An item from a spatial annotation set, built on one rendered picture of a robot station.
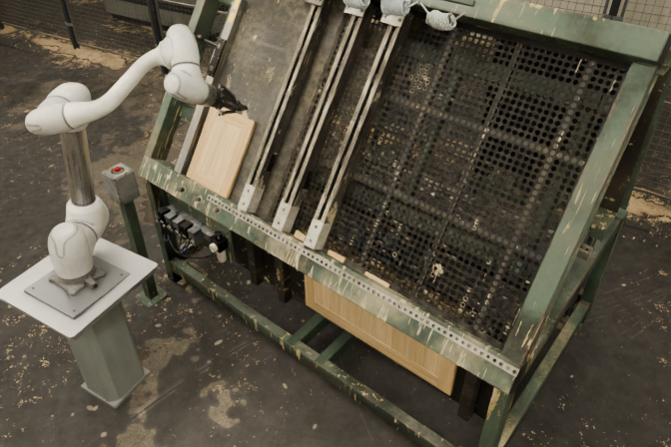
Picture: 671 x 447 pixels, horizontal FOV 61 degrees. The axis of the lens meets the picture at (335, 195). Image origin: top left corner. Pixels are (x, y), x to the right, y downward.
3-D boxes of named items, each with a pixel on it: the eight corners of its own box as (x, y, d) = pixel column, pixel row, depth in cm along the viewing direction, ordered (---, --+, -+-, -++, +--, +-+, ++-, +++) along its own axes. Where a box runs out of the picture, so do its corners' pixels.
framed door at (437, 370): (308, 301, 311) (306, 304, 310) (305, 224, 279) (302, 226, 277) (452, 392, 265) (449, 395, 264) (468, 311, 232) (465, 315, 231)
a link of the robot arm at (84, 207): (63, 247, 259) (82, 219, 277) (99, 251, 260) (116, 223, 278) (34, 93, 215) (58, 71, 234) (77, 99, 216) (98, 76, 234)
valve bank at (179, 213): (153, 238, 305) (144, 203, 291) (174, 225, 314) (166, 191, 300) (214, 280, 280) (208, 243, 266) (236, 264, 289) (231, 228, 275)
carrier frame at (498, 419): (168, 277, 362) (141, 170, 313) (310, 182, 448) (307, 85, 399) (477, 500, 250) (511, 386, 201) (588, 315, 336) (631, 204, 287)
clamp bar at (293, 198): (278, 224, 265) (244, 223, 244) (371, -22, 250) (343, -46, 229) (294, 233, 260) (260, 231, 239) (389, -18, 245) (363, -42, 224)
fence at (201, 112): (179, 171, 302) (174, 171, 299) (240, -1, 290) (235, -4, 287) (185, 175, 300) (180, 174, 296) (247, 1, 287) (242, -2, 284)
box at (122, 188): (109, 199, 304) (101, 171, 293) (128, 189, 311) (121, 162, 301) (122, 208, 298) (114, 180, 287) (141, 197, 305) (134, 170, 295)
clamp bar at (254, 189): (244, 207, 277) (209, 203, 256) (332, -31, 261) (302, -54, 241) (258, 215, 271) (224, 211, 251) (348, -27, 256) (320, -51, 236)
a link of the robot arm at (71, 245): (48, 279, 245) (35, 239, 233) (66, 251, 260) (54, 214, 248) (86, 280, 245) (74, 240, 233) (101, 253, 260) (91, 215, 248)
